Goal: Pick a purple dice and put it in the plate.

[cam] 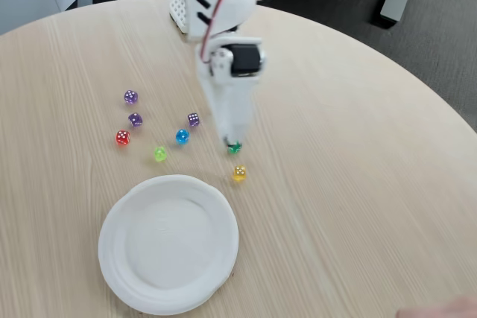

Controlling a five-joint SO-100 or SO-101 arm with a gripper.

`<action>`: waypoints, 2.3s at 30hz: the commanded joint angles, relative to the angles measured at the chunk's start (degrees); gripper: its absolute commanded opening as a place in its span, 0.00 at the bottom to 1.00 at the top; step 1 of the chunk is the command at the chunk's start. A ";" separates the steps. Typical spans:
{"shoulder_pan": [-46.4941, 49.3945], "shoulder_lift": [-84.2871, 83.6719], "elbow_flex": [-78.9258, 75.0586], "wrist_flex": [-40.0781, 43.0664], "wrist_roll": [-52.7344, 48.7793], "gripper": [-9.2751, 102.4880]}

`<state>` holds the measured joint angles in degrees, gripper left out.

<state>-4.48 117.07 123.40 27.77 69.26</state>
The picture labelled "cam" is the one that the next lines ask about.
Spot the white paper plate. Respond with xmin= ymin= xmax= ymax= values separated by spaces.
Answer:
xmin=98 ymin=174 xmax=240 ymax=316

